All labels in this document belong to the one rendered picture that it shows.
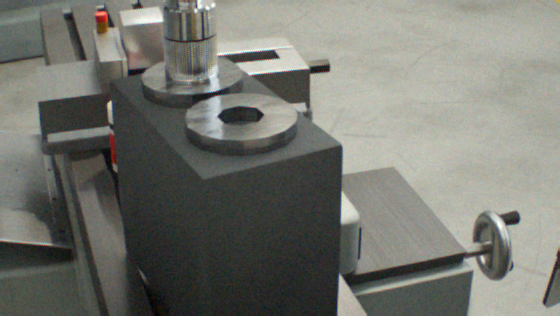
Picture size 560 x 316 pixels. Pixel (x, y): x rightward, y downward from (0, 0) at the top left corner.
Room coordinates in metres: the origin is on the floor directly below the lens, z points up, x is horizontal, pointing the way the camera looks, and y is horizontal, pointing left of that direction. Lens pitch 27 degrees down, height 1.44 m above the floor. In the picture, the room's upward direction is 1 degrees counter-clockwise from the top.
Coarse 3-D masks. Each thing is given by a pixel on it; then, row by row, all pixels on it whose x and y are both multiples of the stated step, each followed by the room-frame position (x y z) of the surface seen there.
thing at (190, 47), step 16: (176, 32) 0.76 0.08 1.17; (192, 32) 0.76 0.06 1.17; (208, 32) 0.77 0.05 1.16; (176, 48) 0.76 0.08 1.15; (192, 48) 0.76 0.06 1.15; (208, 48) 0.77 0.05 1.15; (176, 64) 0.76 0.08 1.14; (192, 64) 0.76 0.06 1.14; (208, 64) 0.77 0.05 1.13; (176, 80) 0.76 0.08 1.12; (192, 80) 0.76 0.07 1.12; (208, 80) 0.77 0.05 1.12
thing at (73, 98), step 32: (96, 32) 1.17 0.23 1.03; (64, 64) 1.16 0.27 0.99; (96, 64) 1.14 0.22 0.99; (256, 64) 1.13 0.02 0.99; (288, 64) 1.13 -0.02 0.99; (64, 96) 1.05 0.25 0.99; (96, 96) 1.06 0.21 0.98; (288, 96) 1.11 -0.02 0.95; (64, 128) 1.05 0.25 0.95; (96, 128) 1.06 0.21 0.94
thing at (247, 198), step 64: (128, 128) 0.76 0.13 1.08; (192, 128) 0.67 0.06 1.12; (256, 128) 0.67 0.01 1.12; (320, 128) 0.70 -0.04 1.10; (128, 192) 0.78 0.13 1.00; (192, 192) 0.63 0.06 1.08; (256, 192) 0.63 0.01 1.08; (320, 192) 0.66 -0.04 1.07; (192, 256) 0.64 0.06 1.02; (256, 256) 0.63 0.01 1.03; (320, 256) 0.66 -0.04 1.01
